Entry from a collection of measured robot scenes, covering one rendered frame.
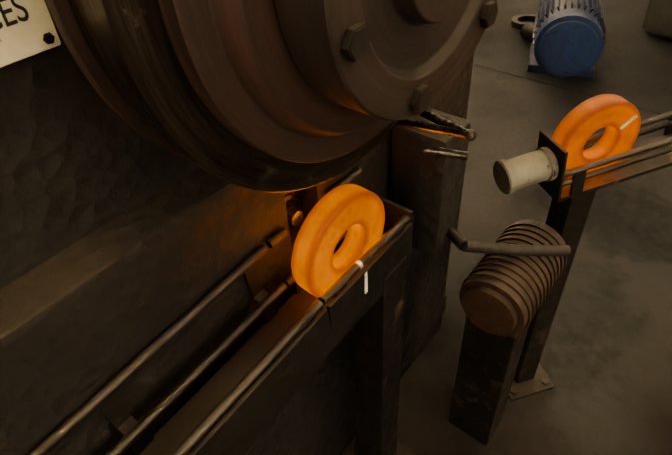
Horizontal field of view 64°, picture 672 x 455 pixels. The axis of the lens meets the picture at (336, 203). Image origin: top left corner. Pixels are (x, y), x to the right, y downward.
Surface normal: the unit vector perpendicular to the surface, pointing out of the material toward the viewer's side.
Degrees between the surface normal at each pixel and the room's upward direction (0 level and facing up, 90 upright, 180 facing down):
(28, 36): 90
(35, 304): 0
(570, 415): 0
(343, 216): 90
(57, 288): 0
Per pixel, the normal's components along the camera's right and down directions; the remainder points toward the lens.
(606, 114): 0.30, 0.60
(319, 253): 0.75, 0.39
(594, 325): -0.05, -0.77
